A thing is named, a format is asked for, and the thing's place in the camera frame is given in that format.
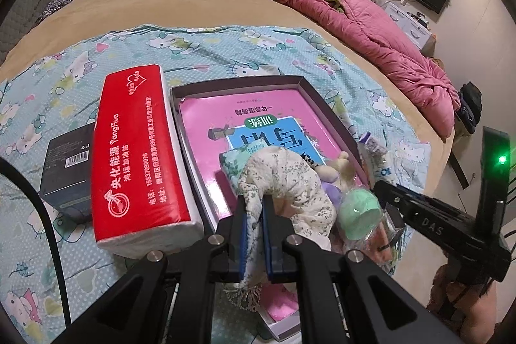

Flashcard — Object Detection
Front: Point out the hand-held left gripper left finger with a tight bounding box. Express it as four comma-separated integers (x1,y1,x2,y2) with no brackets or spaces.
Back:
52,195,248,344

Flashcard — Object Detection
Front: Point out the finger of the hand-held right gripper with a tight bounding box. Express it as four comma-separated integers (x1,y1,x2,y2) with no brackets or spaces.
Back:
373,180,428,221

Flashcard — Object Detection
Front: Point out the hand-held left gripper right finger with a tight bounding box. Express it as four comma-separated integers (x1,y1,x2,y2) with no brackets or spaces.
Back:
262,194,464,344

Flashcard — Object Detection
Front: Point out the green makeup sponge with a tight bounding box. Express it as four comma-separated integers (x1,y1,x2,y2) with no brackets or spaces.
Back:
338,187,382,242

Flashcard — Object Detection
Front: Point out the white tissue packet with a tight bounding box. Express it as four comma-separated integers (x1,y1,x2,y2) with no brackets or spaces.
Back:
357,132,393,187

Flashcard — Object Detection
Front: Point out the pink face mask packet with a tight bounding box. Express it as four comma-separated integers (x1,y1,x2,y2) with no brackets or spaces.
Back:
342,207,412,274

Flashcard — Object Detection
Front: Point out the white floral cloth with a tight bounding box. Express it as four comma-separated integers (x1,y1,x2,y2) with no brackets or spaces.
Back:
226,146,337,312

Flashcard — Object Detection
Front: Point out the plush bunny with purple ribbon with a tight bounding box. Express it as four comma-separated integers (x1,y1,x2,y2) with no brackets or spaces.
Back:
314,151,355,208

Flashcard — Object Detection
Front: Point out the green floral tissue packet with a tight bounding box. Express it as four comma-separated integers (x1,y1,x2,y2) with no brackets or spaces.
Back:
219,136,267,183

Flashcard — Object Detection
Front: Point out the dark cardboard tray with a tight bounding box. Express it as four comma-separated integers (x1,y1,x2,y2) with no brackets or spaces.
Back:
169,75,372,342

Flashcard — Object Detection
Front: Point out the person's right forearm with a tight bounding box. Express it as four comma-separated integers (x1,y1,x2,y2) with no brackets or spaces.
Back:
463,281,509,334

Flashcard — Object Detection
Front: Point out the person's right hand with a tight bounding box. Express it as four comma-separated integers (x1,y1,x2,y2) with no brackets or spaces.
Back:
429,263,476,332

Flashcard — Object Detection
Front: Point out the black bag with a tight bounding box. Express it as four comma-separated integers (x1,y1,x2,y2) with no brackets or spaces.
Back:
455,82,484,135

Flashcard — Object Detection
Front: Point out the pink book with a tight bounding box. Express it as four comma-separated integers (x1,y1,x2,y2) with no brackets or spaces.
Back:
177,89,359,322

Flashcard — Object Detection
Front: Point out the red tissue pack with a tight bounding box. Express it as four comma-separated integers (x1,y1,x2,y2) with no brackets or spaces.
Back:
92,64,204,260

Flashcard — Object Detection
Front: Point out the pink quilt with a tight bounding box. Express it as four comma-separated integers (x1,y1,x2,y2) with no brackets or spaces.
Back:
229,0,462,139

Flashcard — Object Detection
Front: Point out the black cardboard box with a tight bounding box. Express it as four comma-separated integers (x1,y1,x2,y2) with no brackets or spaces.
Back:
39,124,97,221

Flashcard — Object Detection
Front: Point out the blue cartoon printed blanket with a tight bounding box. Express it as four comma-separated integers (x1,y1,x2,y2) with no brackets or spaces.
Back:
0,24,432,344

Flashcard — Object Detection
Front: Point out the dark patterned cloth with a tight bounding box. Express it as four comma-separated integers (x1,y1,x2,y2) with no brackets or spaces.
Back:
36,0,79,26

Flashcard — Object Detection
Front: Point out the grey quilted sofa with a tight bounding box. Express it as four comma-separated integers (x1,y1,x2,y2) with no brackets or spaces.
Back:
0,0,61,58

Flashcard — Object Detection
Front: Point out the black cable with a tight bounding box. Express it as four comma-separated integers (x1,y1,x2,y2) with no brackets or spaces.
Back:
0,156,71,329

